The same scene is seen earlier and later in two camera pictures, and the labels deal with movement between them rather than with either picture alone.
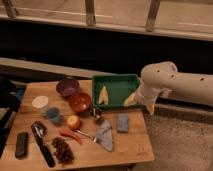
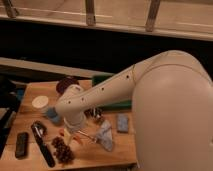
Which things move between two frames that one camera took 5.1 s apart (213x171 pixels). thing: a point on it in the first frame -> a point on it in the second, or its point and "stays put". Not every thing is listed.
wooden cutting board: [56, 129] stays put
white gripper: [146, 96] -> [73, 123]
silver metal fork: [94, 139] stays put
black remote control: [22, 145] stays put
